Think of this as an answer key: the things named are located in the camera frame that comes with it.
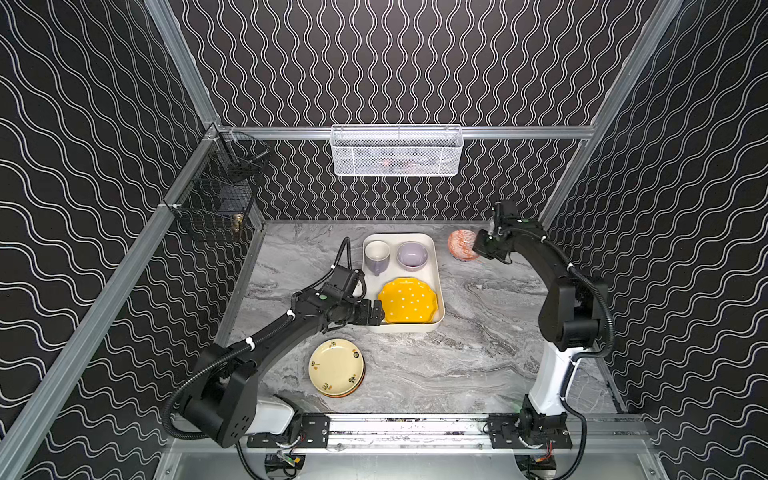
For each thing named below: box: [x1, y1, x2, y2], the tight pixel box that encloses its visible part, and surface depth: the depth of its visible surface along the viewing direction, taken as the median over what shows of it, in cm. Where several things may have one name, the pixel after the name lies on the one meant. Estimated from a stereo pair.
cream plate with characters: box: [308, 338, 365, 395], surface depth 85 cm
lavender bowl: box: [396, 241, 429, 272], surface depth 108 cm
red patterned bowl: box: [447, 229, 479, 262], surface depth 101 cm
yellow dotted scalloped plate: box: [378, 277, 438, 324], surface depth 100 cm
